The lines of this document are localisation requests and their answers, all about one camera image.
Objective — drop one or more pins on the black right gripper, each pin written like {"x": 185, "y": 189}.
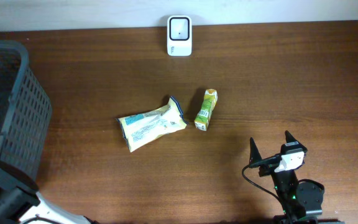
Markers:
{"x": 255, "y": 155}

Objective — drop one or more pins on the green tea carton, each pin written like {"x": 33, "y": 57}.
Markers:
{"x": 204, "y": 115}

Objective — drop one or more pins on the yellow snack bag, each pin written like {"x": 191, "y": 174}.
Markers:
{"x": 141, "y": 129}

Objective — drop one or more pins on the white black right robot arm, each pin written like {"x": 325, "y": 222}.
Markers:
{"x": 301, "y": 199}

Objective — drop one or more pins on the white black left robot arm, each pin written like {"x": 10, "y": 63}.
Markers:
{"x": 21, "y": 202}

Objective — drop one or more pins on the white barcode scanner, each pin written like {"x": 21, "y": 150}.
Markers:
{"x": 179, "y": 36}

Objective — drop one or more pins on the dark grey mesh basket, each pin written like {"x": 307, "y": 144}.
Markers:
{"x": 25, "y": 110}

